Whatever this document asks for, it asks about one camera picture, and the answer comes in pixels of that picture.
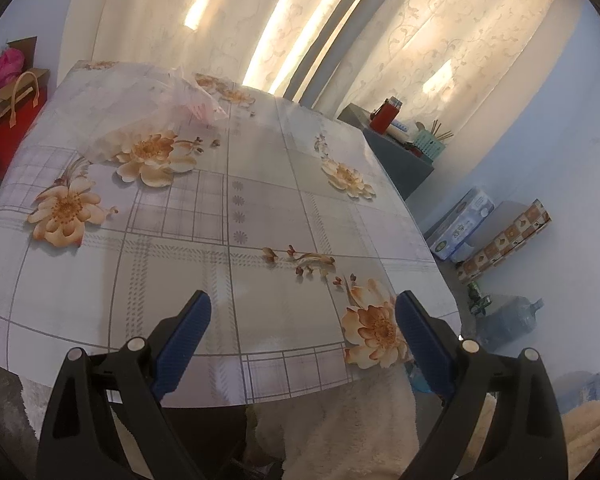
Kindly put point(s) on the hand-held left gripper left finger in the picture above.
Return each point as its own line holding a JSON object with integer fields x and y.
{"x": 182, "y": 345}

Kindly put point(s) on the red thermos bottle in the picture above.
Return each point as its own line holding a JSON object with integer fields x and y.
{"x": 384, "y": 116}

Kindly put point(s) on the red gift bag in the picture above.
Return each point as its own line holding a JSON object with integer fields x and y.
{"x": 10, "y": 135}

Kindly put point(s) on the teal holder with sticks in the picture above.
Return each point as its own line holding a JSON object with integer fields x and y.
{"x": 427, "y": 146}

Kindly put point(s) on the cream patterned curtain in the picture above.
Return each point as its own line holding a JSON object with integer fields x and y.
{"x": 190, "y": 15}
{"x": 430, "y": 30}

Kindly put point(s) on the person's white fleece clothing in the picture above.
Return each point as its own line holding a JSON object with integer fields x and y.
{"x": 340, "y": 435}

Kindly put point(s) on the blue water jug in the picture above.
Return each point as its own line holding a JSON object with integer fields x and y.
{"x": 510, "y": 320}

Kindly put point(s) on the white bottle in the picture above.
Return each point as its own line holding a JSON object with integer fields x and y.
{"x": 401, "y": 132}

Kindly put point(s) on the long patterned box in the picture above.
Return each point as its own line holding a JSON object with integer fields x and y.
{"x": 507, "y": 237}

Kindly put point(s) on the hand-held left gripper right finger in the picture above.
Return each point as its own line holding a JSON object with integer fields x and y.
{"x": 425, "y": 345}

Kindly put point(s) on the grey cabinet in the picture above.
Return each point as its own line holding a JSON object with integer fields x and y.
{"x": 397, "y": 165}

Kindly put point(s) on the clear plastic bag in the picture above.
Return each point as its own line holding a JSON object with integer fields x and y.
{"x": 172, "y": 105}

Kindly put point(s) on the blue white carton box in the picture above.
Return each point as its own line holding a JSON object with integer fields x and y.
{"x": 462, "y": 225}

